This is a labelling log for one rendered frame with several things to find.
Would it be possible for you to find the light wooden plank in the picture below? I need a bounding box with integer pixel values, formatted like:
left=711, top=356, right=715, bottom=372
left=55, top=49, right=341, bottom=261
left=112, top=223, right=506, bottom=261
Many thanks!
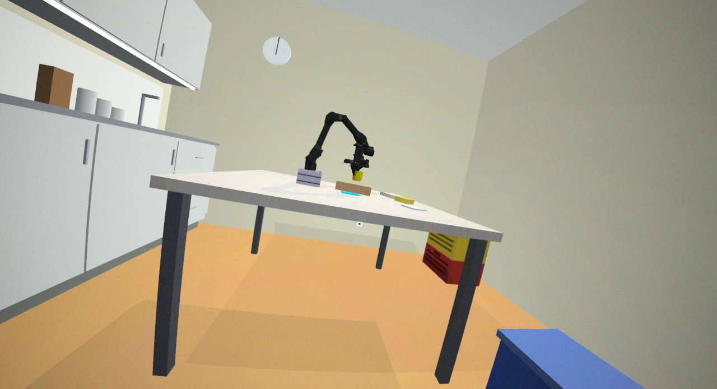
left=335, top=181, right=371, bottom=196

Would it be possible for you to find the yellow rectangular block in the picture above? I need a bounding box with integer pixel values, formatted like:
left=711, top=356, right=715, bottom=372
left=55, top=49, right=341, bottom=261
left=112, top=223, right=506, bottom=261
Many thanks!
left=394, top=196, right=415, bottom=205

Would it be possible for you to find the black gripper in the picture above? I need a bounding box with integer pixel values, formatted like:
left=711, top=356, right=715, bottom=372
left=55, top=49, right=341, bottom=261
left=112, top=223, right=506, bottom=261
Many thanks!
left=344, top=152, right=369, bottom=176

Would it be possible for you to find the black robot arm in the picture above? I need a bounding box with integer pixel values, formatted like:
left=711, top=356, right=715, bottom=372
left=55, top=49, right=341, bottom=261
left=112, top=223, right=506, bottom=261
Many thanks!
left=304, top=112, right=374, bottom=171

